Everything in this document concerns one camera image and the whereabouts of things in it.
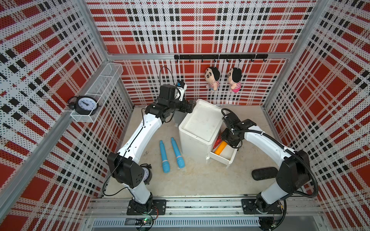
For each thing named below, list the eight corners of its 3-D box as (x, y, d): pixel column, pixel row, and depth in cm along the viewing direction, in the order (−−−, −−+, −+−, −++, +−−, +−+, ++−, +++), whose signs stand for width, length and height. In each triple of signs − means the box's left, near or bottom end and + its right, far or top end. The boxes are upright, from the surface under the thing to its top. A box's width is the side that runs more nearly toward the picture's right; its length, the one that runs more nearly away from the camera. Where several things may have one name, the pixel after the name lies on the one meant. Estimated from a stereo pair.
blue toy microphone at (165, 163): (164, 174, 86) (163, 172, 85) (158, 143, 100) (157, 141, 98) (171, 172, 87) (170, 170, 85) (164, 141, 101) (163, 139, 99)
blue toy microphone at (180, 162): (179, 169, 88) (178, 168, 86) (169, 140, 102) (168, 138, 100) (185, 167, 89) (185, 165, 87) (174, 138, 103) (174, 136, 101)
